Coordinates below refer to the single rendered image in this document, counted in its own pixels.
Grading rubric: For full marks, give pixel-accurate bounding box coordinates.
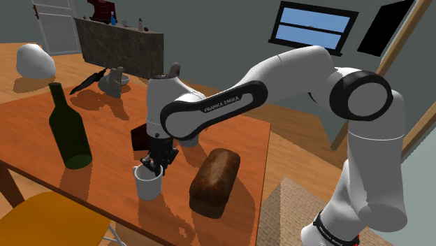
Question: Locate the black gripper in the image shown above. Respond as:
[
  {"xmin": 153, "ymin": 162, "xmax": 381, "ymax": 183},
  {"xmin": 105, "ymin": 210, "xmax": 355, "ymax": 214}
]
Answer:
[{"xmin": 140, "ymin": 136, "xmax": 180, "ymax": 178}]

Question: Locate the white cup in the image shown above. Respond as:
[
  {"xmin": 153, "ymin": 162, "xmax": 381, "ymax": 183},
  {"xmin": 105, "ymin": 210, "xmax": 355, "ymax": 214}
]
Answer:
[{"xmin": 132, "ymin": 163, "xmax": 164, "ymax": 202}]

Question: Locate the dark brown box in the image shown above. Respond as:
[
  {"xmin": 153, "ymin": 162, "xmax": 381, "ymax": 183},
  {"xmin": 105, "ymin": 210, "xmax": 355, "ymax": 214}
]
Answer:
[{"xmin": 130, "ymin": 124, "xmax": 151, "ymax": 152}]

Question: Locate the brown bread loaf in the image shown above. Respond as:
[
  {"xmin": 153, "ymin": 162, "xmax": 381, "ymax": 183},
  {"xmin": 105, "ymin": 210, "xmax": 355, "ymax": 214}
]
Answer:
[{"xmin": 189, "ymin": 147, "xmax": 242, "ymax": 220}]

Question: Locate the dark green glass bottle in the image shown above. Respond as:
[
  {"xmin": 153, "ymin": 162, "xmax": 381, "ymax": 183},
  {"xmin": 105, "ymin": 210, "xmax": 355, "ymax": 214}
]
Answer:
[{"xmin": 48, "ymin": 82, "xmax": 94, "ymax": 171}]

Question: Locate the grey stone figure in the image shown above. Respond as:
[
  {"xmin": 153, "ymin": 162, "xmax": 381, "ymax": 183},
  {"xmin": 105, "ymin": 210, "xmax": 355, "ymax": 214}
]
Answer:
[{"xmin": 97, "ymin": 66, "xmax": 124, "ymax": 99}]

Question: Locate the grey brown rounded object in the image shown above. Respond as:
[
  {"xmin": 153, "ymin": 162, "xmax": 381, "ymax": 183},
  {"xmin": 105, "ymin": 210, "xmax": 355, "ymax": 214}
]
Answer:
[{"xmin": 168, "ymin": 61, "xmax": 182, "ymax": 78}]

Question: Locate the black folded umbrella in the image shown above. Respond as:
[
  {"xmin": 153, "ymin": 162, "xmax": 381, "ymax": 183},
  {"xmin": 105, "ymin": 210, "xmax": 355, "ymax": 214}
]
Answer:
[{"xmin": 68, "ymin": 67, "xmax": 108, "ymax": 96}]

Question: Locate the yellow chair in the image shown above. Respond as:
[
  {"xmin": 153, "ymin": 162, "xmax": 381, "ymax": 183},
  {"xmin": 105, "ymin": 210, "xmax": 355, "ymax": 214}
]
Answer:
[{"xmin": 0, "ymin": 190, "xmax": 128, "ymax": 246}]

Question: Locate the dark stone counter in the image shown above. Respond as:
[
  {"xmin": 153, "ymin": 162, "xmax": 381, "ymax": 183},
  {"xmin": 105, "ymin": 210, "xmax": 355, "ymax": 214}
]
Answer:
[{"xmin": 73, "ymin": 0, "xmax": 166, "ymax": 80}]

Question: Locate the orange wooden table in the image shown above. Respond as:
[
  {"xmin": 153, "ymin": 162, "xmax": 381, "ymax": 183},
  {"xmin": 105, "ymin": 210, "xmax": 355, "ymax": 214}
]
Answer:
[{"xmin": 0, "ymin": 80, "xmax": 273, "ymax": 246}]

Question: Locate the beige patterned robot stand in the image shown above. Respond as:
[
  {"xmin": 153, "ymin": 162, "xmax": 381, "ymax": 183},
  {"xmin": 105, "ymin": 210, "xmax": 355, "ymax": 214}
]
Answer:
[{"xmin": 256, "ymin": 176, "xmax": 393, "ymax": 246}]

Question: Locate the white egg-shaped object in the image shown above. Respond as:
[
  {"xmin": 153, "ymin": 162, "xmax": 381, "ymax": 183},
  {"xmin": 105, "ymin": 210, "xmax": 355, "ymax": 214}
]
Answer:
[{"xmin": 15, "ymin": 43, "xmax": 57, "ymax": 80}]

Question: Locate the white door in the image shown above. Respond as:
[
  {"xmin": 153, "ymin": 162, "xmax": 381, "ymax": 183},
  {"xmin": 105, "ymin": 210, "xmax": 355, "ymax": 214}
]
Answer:
[{"xmin": 31, "ymin": 0, "xmax": 83, "ymax": 57}]

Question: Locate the black framed window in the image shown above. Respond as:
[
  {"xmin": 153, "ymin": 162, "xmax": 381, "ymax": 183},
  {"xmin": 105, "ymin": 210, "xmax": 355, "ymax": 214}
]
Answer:
[{"xmin": 267, "ymin": 0, "xmax": 361, "ymax": 58}]

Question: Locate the black wall picture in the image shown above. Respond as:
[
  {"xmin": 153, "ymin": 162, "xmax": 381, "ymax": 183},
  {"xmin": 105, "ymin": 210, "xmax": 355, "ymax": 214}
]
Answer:
[{"xmin": 356, "ymin": 0, "xmax": 417, "ymax": 58}]

